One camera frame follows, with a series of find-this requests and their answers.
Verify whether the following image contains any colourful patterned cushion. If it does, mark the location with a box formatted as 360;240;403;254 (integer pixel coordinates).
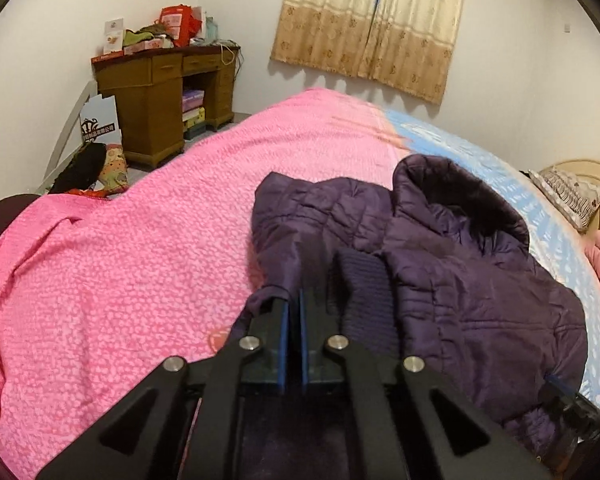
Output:
97;143;130;194

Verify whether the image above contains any light blue printed bedsheet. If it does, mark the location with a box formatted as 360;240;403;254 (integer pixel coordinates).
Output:
382;107;600;403

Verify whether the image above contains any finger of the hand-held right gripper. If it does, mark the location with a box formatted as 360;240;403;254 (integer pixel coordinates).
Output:
544;374;583;406

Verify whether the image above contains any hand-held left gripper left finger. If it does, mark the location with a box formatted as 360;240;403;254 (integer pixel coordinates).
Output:
35;287;290;480

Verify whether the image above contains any brown wooden desk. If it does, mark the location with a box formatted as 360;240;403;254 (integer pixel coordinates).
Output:
91;44;242;170

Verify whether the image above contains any dark maroon object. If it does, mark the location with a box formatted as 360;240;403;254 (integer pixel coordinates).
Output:
0;194;40;257

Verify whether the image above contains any beige patterned window curtain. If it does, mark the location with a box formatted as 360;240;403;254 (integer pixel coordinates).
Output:
271;0;468;106

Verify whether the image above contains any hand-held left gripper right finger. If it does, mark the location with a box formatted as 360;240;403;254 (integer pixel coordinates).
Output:
299;289;556;480

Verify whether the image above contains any flat pink white box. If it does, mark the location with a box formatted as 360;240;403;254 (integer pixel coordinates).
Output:
124;37;174;56

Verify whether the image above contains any grey patterned pillow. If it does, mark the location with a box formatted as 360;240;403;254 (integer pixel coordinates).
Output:
529;166;600;232

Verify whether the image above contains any white upright box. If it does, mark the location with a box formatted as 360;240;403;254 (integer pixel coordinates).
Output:
102;18;127;56

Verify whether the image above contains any black cloth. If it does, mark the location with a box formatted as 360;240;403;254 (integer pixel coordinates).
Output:
47;143;107;195

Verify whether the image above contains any purple quilted hooded jacket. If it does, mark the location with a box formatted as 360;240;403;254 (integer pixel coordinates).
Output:
232;154;590;480

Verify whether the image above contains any green cloth bundle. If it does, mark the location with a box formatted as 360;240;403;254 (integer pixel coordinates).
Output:
124;24;168;48

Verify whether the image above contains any pink patterned blanket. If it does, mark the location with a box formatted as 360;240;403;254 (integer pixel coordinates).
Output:
0;87;412;467

